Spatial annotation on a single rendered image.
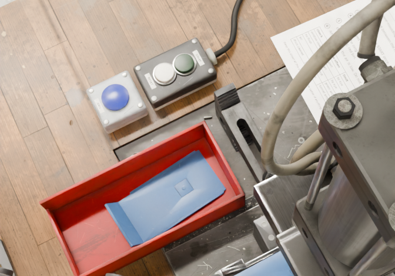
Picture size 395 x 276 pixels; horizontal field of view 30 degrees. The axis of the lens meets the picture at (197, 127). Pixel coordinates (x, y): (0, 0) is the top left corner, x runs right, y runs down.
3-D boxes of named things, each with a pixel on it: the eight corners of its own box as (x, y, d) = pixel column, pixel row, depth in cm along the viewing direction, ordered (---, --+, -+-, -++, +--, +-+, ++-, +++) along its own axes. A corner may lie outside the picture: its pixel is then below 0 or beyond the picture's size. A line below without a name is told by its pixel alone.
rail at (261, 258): (244, 266, 94) (244, 263, 91) (335, 219, 95) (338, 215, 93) (247, 270, 94) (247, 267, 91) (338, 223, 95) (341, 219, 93)
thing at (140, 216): (107, 209, 103) (103, 204, 101) (198, 150, 106) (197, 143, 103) (133, 250, 101) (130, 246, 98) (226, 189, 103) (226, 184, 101)
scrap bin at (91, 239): (49, 211, 104) (37, 201, 99) (206, 133, 107) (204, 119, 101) (82, 288, 100) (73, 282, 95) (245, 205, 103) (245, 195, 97)
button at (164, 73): (152, 73, 109) (150, 68, 107) (170, 65, 109) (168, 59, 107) (160, 90, 108) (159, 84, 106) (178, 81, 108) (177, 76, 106)
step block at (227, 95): (216, 115, 108) (213, 91, 99) (233, 106, 108) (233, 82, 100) (236, 152, 106) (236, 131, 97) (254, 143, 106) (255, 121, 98)
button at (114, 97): (99, 95, 108) (96, 90, 106) (123, 83, 108) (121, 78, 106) (110, 118, 107) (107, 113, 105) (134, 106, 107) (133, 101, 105)
